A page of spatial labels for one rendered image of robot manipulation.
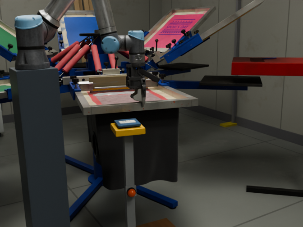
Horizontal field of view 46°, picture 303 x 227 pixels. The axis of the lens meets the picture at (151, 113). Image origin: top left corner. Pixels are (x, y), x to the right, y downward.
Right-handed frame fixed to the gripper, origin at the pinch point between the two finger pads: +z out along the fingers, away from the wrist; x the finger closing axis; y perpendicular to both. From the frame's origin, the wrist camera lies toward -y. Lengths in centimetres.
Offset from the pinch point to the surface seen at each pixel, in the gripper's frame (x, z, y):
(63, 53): -150, -19, 29
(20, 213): -100, 98, 72
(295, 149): -156, 98, -215
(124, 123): 21.0, 3.6, 14.0
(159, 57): -88, -16, -37
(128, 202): 20.1, 41.6, 13.6
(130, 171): 20.5, 26.3, 11.8
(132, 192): 24.3, 34.8, 12.4
